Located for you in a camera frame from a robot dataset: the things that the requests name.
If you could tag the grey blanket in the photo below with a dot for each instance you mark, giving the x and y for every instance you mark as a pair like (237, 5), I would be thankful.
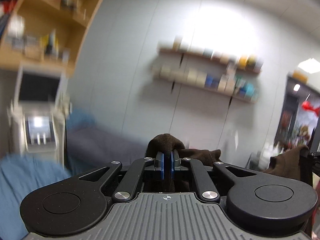
(91, 147)

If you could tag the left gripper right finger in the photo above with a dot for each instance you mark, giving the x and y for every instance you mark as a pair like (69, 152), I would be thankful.
(175, 164)

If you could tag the wooden wall cabinet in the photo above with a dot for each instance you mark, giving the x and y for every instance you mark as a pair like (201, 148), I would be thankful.
(45, 33)

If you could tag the upper wooden wall shelf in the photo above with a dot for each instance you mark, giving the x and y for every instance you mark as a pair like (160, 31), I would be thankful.
(249, 64)

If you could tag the dark brown garment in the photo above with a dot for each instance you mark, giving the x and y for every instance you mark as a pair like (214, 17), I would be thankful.
(284, 165)

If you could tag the blue bed sheet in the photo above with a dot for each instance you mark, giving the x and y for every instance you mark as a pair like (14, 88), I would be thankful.
(22, 174)

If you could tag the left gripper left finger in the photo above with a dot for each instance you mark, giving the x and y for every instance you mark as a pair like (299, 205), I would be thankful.
(159, 164)

